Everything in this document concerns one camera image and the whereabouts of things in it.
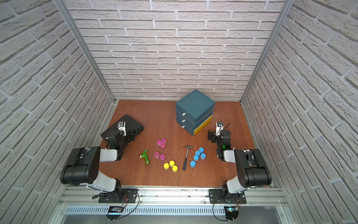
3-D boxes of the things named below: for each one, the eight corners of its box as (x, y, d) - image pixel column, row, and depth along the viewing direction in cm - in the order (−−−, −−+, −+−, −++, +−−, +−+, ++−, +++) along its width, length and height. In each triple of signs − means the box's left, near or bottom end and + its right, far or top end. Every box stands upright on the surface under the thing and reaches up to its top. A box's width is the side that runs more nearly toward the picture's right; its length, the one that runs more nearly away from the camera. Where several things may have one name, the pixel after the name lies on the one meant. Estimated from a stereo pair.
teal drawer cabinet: (174, 124, 107) (173, 104, 89) (193, 109, 116) (195, 89, 99) (191, 139, 98) (193, 120, 81) (210, 122, 108) (215, 102, 91)
